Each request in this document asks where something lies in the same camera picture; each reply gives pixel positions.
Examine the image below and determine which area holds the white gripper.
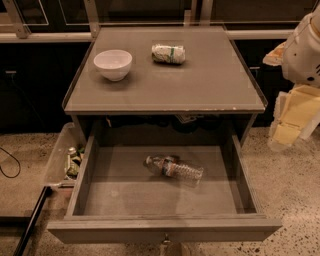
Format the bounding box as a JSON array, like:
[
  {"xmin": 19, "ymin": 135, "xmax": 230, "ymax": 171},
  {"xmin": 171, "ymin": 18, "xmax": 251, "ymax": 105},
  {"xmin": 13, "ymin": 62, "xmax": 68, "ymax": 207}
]
[{"xmin": 263, "ymin": 43, "xmax": 320, "ymax": 152}]

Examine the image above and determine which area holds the clear plastic water bottle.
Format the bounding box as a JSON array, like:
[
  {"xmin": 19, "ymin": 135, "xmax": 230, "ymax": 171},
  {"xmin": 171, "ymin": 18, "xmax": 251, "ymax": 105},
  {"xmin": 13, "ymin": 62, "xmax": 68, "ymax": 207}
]
[{"xmin": 144, "ymin": 155, "xmax": 204, "ymax": 186}]

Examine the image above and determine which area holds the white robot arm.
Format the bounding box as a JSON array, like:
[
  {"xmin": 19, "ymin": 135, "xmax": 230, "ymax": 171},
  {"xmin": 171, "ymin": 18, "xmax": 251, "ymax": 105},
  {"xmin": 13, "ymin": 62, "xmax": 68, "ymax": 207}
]
[{"xmin": 263, "ymin": 5, "xmax": 320, "ymax": 152}]

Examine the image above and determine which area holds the open grey top drawer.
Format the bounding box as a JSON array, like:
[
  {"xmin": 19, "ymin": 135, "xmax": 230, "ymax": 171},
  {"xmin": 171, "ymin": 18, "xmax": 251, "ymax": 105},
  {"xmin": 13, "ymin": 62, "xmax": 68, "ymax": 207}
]
[{"xmin": 48, "ymin": 122, "xmax": 282, "ymax": 243}]

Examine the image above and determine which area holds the small bottle in bin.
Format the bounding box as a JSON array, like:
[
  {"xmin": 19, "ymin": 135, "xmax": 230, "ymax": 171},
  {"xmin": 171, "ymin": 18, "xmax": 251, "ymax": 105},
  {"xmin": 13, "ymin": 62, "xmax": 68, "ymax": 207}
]
[{"xmin": 67, "ymin": 147, "xmax": 77, "ymax": 158}]

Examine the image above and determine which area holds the crushed white green can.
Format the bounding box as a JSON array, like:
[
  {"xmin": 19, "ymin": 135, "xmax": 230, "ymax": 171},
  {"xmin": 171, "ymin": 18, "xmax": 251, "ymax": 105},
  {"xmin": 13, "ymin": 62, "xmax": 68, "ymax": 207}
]
[{"xmin": 151, "ymin": 44, "xmax": 186, "ymax": 65}]

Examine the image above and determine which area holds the white ceramic bowl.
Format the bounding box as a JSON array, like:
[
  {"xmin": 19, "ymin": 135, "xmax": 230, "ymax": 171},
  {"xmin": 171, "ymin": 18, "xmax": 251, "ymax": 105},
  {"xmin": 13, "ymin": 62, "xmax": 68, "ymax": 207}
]
[{"xmin": 93, "ymin": 50, "xmax": 133, "ymax": 81}]

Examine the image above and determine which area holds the clear plastic storage bin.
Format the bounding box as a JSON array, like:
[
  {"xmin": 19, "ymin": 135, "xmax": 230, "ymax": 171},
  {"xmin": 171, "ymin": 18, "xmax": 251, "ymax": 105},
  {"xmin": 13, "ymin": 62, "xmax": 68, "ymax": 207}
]
[{"xmin": 44, "ymin": 123, "xmax": 85, "ymax": 188}]

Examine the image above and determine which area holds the metal drawer handle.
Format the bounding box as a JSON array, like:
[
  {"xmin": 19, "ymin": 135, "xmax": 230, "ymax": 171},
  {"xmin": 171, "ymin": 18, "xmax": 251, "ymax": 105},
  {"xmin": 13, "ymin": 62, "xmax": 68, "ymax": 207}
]
[{"xmin": 161, "ymin": 233, "xmax": 171, "ymax": 245}]

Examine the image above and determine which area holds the black floor cable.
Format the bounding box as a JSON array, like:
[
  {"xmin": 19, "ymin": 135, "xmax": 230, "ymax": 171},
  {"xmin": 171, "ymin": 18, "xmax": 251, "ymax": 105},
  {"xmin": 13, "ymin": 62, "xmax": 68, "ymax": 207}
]
[{"xmin": 0, "ymin": 146, "xmax": 22, "ymax": 179}]

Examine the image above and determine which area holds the black floor rail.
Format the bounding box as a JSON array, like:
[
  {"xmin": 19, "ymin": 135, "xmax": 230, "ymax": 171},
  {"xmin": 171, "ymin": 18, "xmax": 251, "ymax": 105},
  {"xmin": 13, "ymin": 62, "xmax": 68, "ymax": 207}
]
[{"xmin": 13, "ymin": 186, "xmax": 52, "ymax": 256}]

